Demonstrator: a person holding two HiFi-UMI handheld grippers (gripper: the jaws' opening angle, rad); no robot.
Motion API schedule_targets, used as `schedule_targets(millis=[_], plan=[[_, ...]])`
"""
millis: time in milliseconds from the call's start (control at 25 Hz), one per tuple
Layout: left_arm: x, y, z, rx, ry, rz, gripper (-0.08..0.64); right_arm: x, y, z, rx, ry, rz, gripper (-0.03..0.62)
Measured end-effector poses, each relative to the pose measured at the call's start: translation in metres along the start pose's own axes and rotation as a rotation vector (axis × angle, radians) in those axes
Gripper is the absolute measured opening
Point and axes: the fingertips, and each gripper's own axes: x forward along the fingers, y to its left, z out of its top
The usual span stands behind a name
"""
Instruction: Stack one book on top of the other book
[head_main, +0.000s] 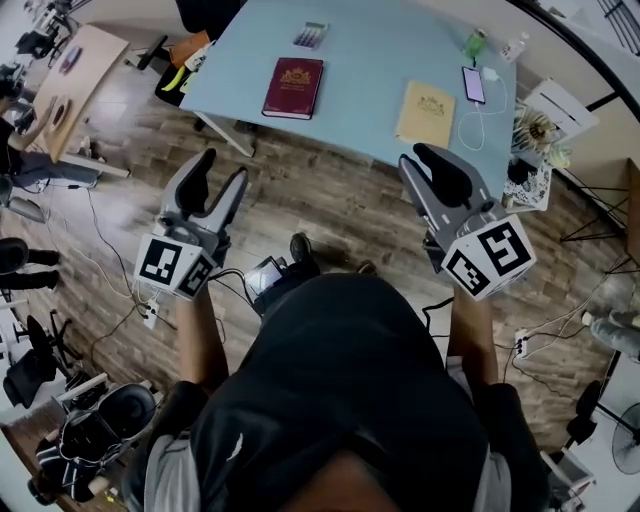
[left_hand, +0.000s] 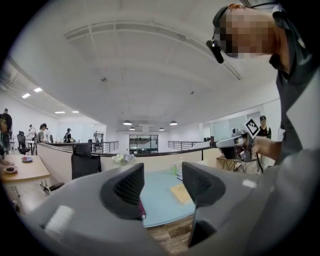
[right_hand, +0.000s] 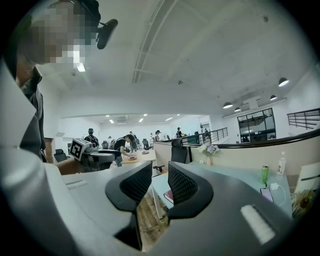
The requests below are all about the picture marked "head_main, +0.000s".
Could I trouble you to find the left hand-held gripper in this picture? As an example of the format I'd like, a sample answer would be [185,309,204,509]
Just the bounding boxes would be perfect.
[133,148,250,301]

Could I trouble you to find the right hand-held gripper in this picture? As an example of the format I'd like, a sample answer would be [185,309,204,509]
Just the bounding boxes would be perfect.
[398,143,537,301]

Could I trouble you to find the tan book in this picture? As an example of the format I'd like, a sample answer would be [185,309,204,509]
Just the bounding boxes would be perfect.
[394,79,457,150]

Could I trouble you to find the maroon book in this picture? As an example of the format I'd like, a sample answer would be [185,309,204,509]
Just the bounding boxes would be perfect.
[261,57,325,121]

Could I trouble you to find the person's right forearm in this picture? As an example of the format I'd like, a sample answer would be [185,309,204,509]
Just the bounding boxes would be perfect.
[446,288,500,387]

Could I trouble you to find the person's left forearm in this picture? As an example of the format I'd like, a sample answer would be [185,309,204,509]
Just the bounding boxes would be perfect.
[175,288,231,399]

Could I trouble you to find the white table leg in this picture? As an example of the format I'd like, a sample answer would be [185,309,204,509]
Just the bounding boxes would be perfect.
[191,110,258,159]

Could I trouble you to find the black white patterned bag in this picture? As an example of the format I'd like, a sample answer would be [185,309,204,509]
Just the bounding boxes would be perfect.
[501,158,554,212]

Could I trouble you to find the black waist device with screen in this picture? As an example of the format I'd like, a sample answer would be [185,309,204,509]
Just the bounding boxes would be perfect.
[243,255,290,314]

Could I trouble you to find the person's legs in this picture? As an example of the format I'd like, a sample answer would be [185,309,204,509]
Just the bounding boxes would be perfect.
[288,231,379,281]

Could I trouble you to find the smartphone with lit screen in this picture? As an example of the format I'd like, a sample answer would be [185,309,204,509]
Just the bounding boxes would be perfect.
[460,65,487,105]

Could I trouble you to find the flower bouquet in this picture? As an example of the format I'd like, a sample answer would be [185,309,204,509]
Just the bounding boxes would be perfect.
[511,101,572,169]

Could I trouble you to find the yellow curved object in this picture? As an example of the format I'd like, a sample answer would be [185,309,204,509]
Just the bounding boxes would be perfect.
[160,64,188,93]

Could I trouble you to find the green bottle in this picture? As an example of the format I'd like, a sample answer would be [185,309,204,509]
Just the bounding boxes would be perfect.
[464,28,489,62]

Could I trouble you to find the orange bag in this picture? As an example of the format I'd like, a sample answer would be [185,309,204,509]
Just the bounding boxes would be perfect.
[169,29,212,69]

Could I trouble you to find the white box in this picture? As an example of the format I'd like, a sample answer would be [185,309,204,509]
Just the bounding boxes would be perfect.
[523,77,600,135]

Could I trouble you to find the clear labelled bottle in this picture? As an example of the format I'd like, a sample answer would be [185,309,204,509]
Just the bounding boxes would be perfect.
[500,32,531,64]

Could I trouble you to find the wooden desk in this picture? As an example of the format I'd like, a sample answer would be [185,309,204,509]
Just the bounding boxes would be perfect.
[30,23,131,164]

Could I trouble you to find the person's black shirt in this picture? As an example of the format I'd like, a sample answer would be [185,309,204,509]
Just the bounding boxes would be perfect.
[124,273,551,512]

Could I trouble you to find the black office chair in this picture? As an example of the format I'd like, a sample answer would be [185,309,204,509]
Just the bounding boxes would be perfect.
[2,313,84,410]

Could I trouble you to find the black chair with backpack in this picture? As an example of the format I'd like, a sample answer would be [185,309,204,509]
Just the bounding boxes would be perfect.
[28,382,157,505]

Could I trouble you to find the black standing fan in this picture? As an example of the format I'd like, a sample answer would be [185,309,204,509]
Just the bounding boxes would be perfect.
[567,379,640,476]

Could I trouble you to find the white charging cable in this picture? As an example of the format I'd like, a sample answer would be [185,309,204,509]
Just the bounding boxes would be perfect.
[457,78,509,152]

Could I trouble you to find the black wire stand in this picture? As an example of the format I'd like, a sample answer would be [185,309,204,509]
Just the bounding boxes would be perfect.
[558,168,632,244]

